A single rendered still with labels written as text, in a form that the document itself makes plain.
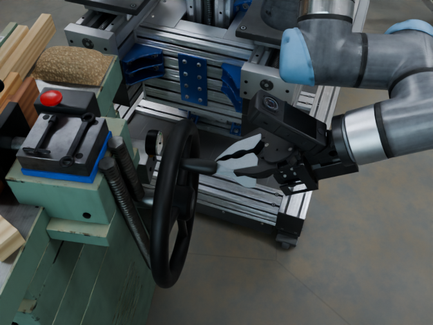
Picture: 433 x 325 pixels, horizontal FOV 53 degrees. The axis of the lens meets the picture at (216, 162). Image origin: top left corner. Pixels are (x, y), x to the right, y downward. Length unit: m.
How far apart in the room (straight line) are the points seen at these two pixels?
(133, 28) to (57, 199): 0.76
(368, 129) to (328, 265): 1.11
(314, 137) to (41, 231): 0.42
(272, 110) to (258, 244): 1.12
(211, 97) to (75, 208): 0.77
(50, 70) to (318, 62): 0.50
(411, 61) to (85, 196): 0.47
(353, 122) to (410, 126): 0.07
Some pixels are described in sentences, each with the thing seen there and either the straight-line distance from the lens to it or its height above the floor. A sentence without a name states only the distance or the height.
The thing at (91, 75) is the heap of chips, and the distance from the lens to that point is 0.85.
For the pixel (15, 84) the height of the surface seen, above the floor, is 0.95.
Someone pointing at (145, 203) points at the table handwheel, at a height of 0.82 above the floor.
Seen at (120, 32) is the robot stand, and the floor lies 0.76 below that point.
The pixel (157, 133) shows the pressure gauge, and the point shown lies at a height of 0.69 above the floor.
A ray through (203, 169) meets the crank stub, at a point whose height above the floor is 0.93.
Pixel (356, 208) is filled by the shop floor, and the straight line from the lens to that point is 1.80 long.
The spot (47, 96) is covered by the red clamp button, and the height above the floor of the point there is 1.02.
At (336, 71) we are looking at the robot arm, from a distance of 0.61.
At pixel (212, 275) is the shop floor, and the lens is 1.58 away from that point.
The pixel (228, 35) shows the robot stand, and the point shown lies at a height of 0.73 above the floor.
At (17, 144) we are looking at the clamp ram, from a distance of 0.70.
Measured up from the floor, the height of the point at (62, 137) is 1.00.
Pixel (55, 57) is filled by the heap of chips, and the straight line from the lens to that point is 0.88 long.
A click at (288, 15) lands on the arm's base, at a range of 1.10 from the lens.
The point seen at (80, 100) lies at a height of 1.01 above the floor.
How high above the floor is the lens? 1.43
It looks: 50 degrees down
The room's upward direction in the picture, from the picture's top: straight up
